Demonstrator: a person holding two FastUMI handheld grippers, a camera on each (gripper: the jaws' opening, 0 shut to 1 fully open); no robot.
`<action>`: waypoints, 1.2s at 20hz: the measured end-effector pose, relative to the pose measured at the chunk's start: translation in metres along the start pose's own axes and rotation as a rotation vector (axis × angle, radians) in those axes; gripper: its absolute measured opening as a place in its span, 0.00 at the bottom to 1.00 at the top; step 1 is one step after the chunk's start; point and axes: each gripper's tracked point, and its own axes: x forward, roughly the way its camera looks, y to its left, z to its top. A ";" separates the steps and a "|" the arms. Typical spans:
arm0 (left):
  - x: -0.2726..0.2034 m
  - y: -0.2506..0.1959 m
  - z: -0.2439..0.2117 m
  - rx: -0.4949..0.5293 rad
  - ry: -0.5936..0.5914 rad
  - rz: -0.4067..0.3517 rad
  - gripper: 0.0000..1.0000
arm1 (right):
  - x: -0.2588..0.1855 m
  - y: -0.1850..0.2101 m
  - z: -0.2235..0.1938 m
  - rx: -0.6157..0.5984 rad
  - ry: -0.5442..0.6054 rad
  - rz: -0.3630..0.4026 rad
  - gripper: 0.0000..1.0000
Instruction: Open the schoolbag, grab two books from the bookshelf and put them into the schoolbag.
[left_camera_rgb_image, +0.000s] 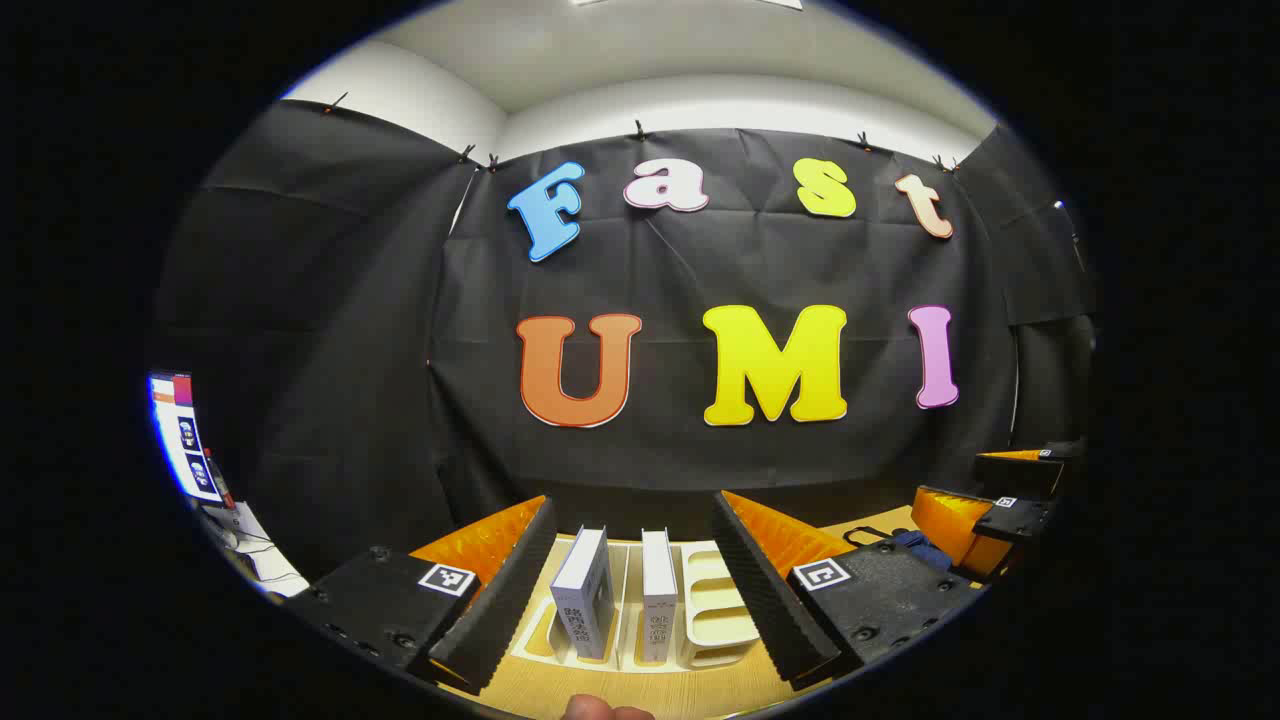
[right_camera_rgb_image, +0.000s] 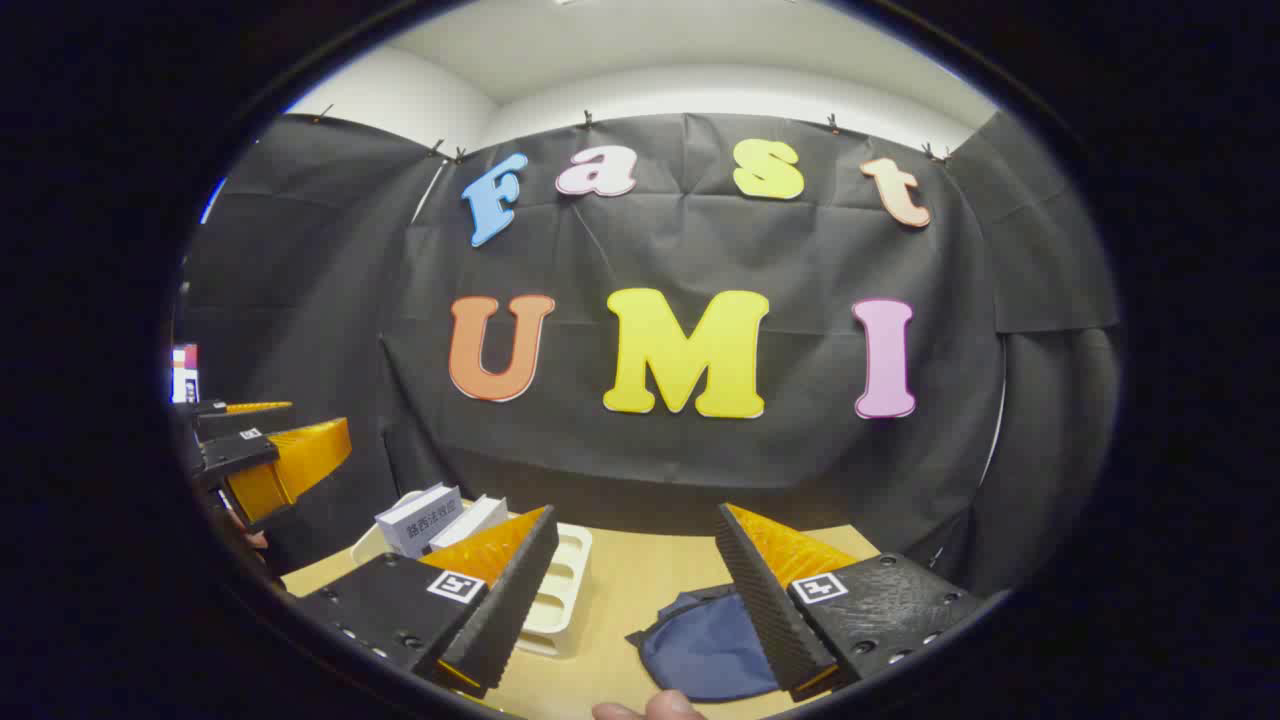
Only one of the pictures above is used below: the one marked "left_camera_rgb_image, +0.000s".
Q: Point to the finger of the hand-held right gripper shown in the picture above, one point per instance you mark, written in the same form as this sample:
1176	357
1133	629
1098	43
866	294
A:
1010	522
1020	475

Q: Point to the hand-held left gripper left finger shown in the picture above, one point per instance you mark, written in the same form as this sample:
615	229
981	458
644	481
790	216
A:
500	600

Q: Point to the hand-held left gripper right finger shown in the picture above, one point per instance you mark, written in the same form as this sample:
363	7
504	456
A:
765	600

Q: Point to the cream plastic bookshelf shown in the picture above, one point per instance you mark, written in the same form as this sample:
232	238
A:
715	610

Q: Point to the book with dark figure cover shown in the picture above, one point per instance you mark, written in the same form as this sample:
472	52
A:
580	590

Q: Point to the white book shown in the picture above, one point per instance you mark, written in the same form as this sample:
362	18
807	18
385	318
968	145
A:
659	590

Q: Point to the computer monitor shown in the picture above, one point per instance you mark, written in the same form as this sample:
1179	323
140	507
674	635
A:
185	440

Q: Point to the row of black cloth clips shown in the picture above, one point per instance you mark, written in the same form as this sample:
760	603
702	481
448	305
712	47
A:
640	131

